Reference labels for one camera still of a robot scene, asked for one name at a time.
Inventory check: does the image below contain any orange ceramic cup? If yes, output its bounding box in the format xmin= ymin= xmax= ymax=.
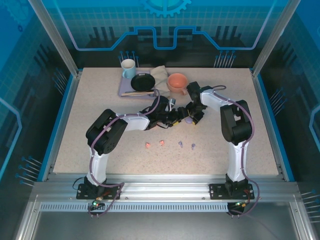
xmin=166 ymin=73 xmax=188 ymax=96

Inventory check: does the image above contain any light wooden stick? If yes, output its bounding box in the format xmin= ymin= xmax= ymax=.
xmin=120 ymin=91 xmax=156 ymax=97

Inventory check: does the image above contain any black round plate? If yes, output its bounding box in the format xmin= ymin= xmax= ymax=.
xmin=130 ymin=73 xmax=156 ymax=92

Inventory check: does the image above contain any folded beige cloth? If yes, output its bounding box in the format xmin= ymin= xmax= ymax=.
xmin=150 ymin=65 xmax=172 ymax=97

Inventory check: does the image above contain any lavender plastic tray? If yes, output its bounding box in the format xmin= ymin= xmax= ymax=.
xmin=117 ymin=69 xmax=171 ymax=99

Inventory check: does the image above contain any light blue mug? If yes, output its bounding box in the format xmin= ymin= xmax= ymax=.
xmin=120 ymin=59 xmax=137 ymax=80

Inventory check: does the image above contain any small electronics connector board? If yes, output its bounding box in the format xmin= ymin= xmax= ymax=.
xmin=232 ymin=199 xmax=252 ymax=210
xmin=90 ymin=198 xmax=105 ymax=210

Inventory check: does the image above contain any grey metal lower panel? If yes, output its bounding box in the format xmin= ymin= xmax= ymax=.
xmin=14 ymin=199 xmax=318 ymax=240

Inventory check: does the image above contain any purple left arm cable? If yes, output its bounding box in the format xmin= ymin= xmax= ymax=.
xmin=87 ymin=89 xmax=161 ymax=218

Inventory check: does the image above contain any aluminium cross frame rail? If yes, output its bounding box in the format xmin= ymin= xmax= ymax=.
xmin=32 ymin=173 xmax=300 ymax=201

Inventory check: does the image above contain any blue edged side frame rail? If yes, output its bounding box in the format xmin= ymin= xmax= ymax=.
xmin=249 ymin=68 xmax=295 ymax=182
xmin=37 ymin=71 xmax=82 ymax=182

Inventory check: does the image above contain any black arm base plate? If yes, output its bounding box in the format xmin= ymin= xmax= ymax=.
xmin=76 ymin=183 xmax=123 ymax=201
xmin=208 ymin=183 xmax=253 ymax=201

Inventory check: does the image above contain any slotted grey cable duct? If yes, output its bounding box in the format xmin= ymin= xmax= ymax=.
xmin=39 ymin=202 xmax=232 ymax=212

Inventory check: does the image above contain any aluminium frame post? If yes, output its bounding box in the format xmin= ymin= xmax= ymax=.
xmin=251 ymin=0 xmax=302 ymax=78
xmin=27 ymin=0 xmax=83 ymax=78

